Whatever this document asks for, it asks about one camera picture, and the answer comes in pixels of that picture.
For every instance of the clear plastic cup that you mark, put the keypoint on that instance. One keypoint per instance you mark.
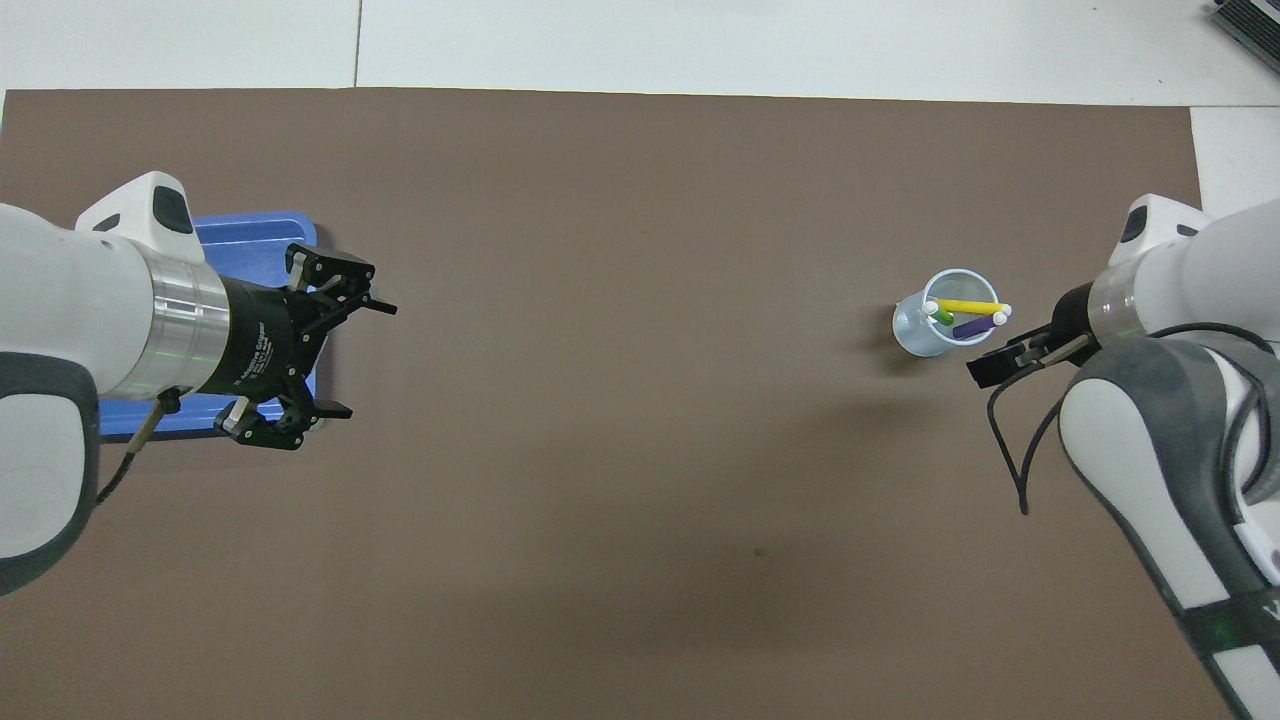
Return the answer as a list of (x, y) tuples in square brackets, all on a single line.
[(915, 335)]

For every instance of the purple pen white caps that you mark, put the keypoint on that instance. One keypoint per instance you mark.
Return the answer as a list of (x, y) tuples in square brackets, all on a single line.
[(975, 326)]

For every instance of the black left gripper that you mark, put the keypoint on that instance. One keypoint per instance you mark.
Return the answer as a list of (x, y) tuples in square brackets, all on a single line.
[(260, 340)]

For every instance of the green pen white caps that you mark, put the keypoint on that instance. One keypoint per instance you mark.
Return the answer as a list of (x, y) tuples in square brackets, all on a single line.
[(942, 317)]

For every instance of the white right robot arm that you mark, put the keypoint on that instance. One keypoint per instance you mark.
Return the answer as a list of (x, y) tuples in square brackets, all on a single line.
[(1160, 470)]

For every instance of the grey ribbed device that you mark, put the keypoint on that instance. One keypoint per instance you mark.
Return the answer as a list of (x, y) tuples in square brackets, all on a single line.
[(1250, 25)]

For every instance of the brown table mat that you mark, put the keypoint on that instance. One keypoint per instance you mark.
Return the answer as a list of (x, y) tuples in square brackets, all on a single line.
[(640, 450)]

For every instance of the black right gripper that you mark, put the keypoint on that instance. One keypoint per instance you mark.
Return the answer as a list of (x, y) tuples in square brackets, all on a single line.
[(1072, 315)]

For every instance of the yellow pen white caps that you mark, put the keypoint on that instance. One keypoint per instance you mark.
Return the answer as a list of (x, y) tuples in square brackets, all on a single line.
[(970, 306)]

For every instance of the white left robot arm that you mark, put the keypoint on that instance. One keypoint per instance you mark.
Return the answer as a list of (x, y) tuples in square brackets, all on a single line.
[(70, 290)]

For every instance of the blue plastic tray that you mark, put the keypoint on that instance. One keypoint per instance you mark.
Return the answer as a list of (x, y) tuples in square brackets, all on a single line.
[(250, 235)]

